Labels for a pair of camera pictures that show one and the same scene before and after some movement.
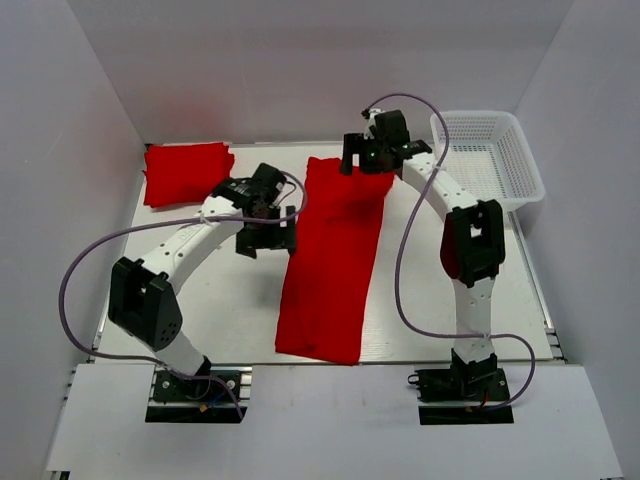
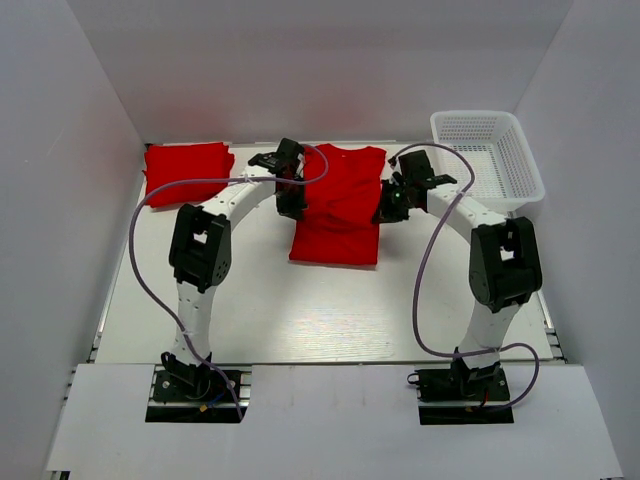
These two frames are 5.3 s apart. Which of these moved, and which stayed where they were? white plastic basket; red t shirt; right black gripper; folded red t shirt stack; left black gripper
Moved: right black gripper; left black gripper; red t shirt
Stayed: folded red t shirt stack; white plastic basket
